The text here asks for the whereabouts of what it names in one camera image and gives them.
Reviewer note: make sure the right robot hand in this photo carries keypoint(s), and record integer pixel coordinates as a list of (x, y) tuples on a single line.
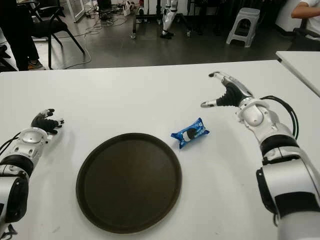
[(232, 96)]

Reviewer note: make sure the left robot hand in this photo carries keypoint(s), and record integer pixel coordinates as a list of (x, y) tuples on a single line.
[(48, 123)]

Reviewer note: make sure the blue Oreo cookie packet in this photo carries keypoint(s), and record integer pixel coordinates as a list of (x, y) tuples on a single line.
[(190, 133)]

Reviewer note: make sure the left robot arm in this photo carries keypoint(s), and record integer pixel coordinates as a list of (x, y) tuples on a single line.
[(27, 147)]

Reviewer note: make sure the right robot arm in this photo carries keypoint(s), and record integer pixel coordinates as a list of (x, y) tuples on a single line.
[(282, 180)]

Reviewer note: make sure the white side table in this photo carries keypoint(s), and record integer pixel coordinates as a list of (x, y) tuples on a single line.
[(302, 62)]

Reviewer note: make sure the grey plastic stool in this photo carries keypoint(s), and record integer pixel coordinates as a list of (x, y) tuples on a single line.
[(246, 13)]

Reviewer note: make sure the black padded chair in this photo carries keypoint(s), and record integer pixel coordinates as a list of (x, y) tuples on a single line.
[(303, 37)]

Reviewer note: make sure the standing person in black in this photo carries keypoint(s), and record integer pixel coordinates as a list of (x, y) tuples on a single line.
[(17, 30)]

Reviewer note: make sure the round dark brown tray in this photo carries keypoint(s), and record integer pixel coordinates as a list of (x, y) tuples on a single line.
[(128, 182)]

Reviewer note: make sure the white humanoid robot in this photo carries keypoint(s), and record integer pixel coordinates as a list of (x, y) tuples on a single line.
[(168, 17)]

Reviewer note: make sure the seated person white shirt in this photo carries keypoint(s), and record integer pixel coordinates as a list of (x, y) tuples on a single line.
[(315, 22)]

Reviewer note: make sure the white framed panel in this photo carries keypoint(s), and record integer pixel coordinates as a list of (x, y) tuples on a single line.
[(79, 13)]

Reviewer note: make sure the white basket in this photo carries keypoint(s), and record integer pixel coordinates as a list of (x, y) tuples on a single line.
[(127, 7)]

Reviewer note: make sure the black metal frame chair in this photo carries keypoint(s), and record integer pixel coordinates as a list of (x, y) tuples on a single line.
[(53, 26)]

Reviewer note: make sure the black rolling metal frame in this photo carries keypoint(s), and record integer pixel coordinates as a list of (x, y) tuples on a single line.
[(133, 22)]

